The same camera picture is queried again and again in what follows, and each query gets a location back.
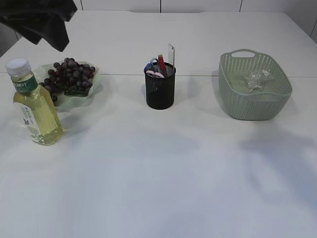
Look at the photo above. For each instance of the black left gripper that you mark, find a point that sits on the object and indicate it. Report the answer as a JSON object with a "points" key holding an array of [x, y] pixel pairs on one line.
{"points": [[39, 19]]}

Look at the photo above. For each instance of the purple artificial grape bunch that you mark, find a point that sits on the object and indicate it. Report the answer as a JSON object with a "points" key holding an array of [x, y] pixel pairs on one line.
{"points": [[69, 78]]}

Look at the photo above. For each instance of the yellow tea drink bottle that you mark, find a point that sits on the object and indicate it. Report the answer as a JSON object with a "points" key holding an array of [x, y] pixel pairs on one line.
{"points": [[34, 103]]}

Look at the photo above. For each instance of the blue scissors with sheath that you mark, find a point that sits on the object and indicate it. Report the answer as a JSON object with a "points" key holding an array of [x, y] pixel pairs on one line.
{"points": [[152, 65]]}

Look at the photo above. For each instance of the red glitter marker pen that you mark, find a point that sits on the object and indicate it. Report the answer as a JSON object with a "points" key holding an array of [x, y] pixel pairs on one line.
{"points": [[162, 65]]}

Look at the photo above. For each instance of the pink scissors with purple sheath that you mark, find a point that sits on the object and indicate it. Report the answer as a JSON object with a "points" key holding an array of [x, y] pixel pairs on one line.
{"points": [[153, 74]]}

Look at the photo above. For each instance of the clear plastic ruler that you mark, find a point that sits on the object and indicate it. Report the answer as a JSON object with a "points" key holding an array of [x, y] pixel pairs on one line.
{"points": [[171, 55]]}

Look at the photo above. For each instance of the clear plastic sheet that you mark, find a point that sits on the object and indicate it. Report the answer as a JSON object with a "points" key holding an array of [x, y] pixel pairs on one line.
{"points": [[257, 79]]}

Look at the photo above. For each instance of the green wavy glass plate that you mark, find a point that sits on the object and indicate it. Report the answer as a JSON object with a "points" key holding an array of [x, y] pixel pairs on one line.
{"points": [[67, 102]]}

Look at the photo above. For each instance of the black mesh pen holder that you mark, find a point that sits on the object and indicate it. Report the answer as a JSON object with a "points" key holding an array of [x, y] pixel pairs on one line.
{"points": [[160, 91]]}

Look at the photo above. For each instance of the light green woven plastic basket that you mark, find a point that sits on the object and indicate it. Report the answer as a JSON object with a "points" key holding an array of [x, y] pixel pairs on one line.
{"points": [[239, 102]]}

